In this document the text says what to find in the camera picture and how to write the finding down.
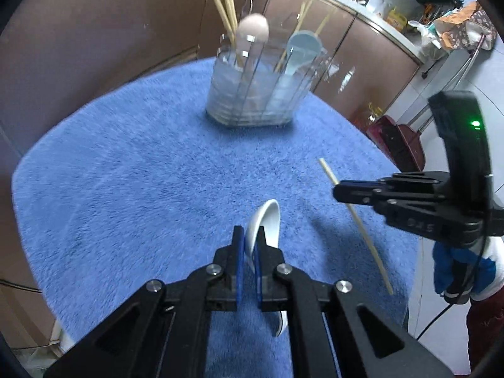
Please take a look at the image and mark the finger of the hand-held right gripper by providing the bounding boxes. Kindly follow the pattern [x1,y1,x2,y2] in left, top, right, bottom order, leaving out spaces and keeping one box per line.
[333,172,449,206]
[372,199,450,231]

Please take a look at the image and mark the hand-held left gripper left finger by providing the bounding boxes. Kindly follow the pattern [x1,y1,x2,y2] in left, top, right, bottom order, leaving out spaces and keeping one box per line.
[43,226,245,378]

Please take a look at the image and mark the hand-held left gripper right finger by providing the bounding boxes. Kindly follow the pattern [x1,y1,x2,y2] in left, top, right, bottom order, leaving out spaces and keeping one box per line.
[252,226,453,378]

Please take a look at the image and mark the small white ceramic spoon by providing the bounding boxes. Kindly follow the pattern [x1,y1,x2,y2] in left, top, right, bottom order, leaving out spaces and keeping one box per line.
[244,199,290,338]

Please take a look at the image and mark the clear plastic utensil holder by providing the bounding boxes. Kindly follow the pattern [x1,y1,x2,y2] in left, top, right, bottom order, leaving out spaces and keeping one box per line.
[205,0,328,127]

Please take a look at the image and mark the large pale blue ceramic spoon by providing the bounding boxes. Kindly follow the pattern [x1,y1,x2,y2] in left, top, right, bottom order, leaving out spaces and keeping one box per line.
[281,31,323,76]

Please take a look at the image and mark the pink spoon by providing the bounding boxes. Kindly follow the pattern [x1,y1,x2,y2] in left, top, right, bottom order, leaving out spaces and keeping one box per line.
[235,13,271,68]

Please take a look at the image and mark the person's right hand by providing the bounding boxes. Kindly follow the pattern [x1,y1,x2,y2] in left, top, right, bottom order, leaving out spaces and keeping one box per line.
[432,240,504,303]

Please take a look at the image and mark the cooking oil bottle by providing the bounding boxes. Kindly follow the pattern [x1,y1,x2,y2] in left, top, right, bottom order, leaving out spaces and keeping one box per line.
[367,101,386,127]

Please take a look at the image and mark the blue fluffy mat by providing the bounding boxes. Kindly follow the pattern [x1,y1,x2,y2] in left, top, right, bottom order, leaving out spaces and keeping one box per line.
[11,57,420,378]

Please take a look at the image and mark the white plastic bag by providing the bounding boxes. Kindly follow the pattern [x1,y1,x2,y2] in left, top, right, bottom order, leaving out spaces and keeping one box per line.
[416,19,447,60]

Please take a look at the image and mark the brown printed bag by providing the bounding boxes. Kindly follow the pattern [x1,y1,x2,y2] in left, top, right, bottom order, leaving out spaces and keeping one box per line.
[436,1,497,51]

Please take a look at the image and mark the yellow box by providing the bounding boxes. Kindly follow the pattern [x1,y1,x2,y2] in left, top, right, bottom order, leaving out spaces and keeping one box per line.
[387,7,409,33]

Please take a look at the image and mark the black cable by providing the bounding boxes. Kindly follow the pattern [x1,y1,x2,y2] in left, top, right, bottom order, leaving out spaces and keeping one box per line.
[415,173,495,341]

